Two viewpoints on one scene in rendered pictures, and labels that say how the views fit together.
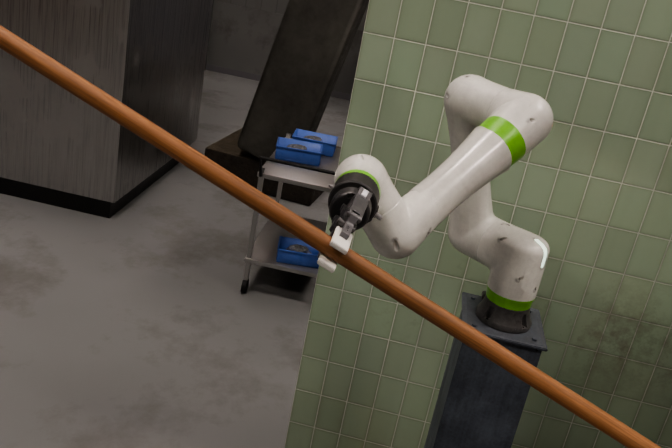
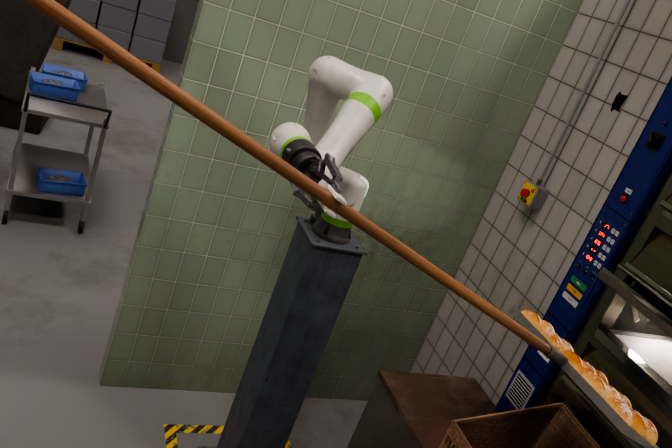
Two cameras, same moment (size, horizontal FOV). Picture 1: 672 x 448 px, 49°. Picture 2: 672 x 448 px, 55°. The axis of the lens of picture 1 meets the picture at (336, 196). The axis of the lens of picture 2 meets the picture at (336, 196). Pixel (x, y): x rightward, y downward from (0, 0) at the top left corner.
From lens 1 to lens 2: 70 cm
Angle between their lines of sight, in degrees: 30
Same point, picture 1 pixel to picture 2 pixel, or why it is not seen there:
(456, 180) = (346, 140)
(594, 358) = not seen: hidden behind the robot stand
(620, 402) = (368, 283)
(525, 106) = (380, 85)
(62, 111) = not seen: outside the picture
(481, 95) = (344, 74)
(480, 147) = (357, 115)
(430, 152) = (251, 105)
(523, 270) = (354, 199)
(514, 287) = not seen: hidden behind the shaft
